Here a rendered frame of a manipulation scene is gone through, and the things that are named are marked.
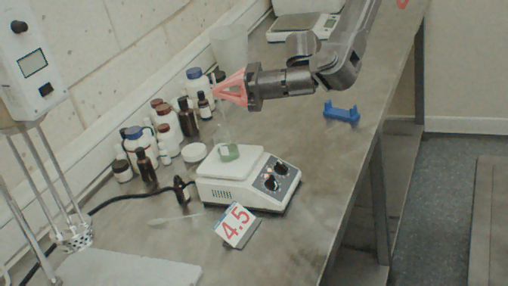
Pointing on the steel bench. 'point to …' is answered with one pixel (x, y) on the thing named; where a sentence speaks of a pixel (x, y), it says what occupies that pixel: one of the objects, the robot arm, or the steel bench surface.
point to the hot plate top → (249, 156)
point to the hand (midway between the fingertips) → (216, 91)
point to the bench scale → (323, 21)
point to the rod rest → (341, 112)
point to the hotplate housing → (243, 191)
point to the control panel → (275, 178)
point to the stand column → (29, 234)
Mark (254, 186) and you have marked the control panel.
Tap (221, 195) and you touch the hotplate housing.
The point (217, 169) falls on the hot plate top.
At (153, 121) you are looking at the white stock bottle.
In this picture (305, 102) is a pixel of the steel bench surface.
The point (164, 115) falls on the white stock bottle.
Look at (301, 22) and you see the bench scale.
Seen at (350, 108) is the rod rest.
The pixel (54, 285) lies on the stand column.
